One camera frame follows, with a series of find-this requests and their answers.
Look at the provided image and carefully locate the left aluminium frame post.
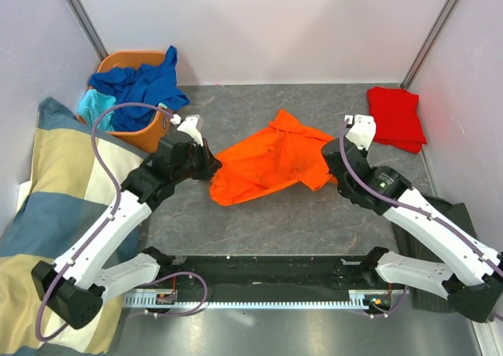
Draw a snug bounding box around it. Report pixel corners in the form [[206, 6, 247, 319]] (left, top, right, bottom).
[[65, 0, 108, 61]]

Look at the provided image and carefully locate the folded red t shirt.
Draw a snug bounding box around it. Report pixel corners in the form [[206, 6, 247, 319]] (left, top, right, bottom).
[[367, 86, 428, 154]]

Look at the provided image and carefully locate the blue t shirt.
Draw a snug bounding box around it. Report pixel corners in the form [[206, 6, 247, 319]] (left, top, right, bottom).
[[89, 46, 189, 132]]

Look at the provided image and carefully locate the purple cable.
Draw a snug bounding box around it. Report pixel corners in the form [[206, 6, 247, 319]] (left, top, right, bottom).
[[339, 119, 503, 320], [35, 102, 208, 341]]

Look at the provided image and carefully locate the orange plastic basket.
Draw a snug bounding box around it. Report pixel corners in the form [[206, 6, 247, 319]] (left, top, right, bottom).
[[78, 51, 177, 152]]

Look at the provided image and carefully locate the teal t shirt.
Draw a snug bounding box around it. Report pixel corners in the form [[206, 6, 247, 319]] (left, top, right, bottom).
[[77, 89, 117, 126]]

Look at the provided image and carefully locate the white slotted cable duct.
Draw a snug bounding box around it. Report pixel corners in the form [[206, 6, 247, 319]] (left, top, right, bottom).
[[123, 289, 391, 310]]

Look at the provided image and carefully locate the dark striped cloth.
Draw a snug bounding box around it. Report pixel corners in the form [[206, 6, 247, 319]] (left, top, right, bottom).
[[391, 195, 502, 323]]

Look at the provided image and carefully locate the aluminium frame post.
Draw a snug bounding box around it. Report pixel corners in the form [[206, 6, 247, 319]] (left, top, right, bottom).
[[399, 0, 461, 90], [65, 0, 108, 61]]

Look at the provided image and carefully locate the blue beige checked pillow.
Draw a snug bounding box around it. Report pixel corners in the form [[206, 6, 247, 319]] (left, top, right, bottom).
[[1, 97, 122, 355]]

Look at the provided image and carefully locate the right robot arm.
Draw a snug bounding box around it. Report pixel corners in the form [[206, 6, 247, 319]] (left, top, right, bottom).
[[321, 137, 502, 323]]

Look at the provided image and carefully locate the right aluminium frame post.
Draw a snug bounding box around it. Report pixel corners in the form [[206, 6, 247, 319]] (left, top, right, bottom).
[[399, 0, 461, 90]]

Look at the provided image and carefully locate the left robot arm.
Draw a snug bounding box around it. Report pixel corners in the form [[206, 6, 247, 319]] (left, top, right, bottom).
[[31, 128, 221, 329]]

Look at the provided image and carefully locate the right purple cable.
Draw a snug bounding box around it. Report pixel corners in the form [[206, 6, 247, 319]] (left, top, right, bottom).
[[339, 119, 503, 320]]

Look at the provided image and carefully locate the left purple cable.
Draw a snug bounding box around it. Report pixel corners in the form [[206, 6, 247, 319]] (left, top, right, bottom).
[[35, 102, 208, 341]]

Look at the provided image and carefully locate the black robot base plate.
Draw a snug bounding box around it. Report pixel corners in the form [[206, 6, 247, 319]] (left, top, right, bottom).
[[157, 255, 389, 301]]

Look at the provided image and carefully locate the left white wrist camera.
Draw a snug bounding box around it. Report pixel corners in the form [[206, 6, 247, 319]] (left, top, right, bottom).
[[170, 114, 204, 146]]

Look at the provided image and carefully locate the orange t shirt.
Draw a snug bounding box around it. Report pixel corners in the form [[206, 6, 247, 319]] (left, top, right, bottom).
[[210, 110, 336, 206]]

